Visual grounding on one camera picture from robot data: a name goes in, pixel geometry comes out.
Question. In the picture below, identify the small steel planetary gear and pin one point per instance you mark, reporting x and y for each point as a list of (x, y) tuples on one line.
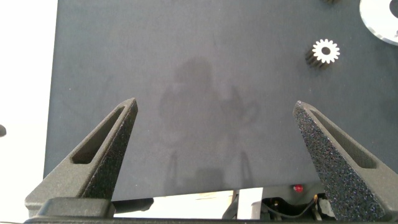
[(319, 51), (330, 1)]

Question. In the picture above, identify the round white carrier plate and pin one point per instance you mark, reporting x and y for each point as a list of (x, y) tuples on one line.
[(373, 18)]

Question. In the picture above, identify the red round button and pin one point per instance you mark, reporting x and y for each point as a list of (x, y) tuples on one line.
[(298, 188)]

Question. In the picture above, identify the robot torso base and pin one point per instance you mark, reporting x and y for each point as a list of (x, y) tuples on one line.
[(273, 194)]

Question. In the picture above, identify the dark round knob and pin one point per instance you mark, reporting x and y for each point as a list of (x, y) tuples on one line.
[(2, 130)]

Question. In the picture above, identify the dark mat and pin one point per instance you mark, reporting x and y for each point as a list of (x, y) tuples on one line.
[(202, 46)]

